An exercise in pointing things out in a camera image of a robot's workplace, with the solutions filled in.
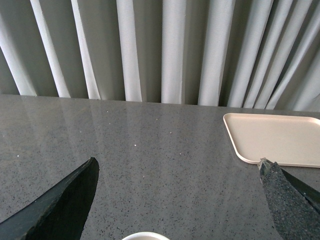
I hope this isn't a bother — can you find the white smiley face mug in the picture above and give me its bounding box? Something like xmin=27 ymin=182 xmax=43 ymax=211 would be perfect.
xmin=122 ymin=231 xmax=170 ymax=240

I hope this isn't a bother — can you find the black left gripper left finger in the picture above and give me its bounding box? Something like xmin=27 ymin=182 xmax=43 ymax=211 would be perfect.
xmin=0 ymin=157 xmax=99 ymax=240

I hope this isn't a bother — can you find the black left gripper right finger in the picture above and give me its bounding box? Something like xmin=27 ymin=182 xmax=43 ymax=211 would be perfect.
xmin=258 ymin=158 xmax=320 ymax=240

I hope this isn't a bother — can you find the beige rectangular plastic tray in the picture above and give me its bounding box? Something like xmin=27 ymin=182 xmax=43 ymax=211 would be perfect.
xmin=223 ymin=113 xmax=320 ymax=168

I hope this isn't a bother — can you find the grey white pleated curtain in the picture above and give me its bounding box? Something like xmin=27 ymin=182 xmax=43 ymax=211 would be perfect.
xmin=0 ymin=0 xmax=320 ymax=112

